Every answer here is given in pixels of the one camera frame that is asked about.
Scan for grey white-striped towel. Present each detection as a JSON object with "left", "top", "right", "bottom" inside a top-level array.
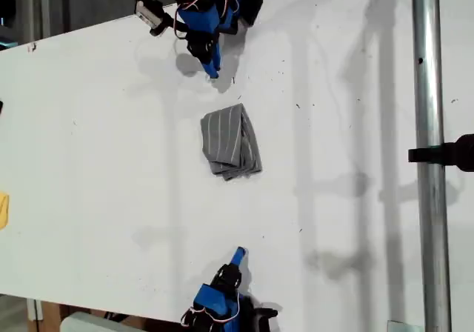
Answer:
[{"left": 199, "top": 102, "right": 264, "bottom": 182}]

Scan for pale plastic box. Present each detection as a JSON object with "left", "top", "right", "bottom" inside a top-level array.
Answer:
[{"left": 60, "top": 311, "right": 130, "bottom": 332}]

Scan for grey metal bar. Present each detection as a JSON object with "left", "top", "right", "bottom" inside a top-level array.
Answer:
[{"left": 39, "top": 0, "right": 52, "bottom": 39}]

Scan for wooden board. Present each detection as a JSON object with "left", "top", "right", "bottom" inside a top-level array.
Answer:
[{"left": 41, "top": 301, "right": 63, "bottom": 332}]

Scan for yellow object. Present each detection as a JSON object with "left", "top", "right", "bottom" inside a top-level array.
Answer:
[{"left": 0, "top": 190, "right": 10, "bottom": 231}]

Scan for black camera stalk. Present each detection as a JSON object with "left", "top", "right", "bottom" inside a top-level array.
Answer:
[
  {"left": 150, "top": 13, "right": 188, "bottom": 39},
  {"left": 240, "top": 294, "right": 261, "bottom": 315}
]

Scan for black camera box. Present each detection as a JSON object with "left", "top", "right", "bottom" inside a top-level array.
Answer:
[
  {"left": 255, "top": 307, "right": 279, "bottom": 332},
  {"left": 133, "top": 0, "right": 166, "bottom": 31}
]

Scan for white frame bar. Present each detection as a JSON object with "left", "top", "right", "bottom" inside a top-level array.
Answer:
[{"left": 25, "top": 297, "right": 44, "bottom": 322}]

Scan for steel post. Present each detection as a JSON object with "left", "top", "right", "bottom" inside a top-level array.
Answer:
[{"left": 410, "top": 0, "right": 453, "bottom": 332}]

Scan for black post clamp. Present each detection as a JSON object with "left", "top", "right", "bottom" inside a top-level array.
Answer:
[{"left": 407, "top": 133, "right": 474, "bottom": 173}]

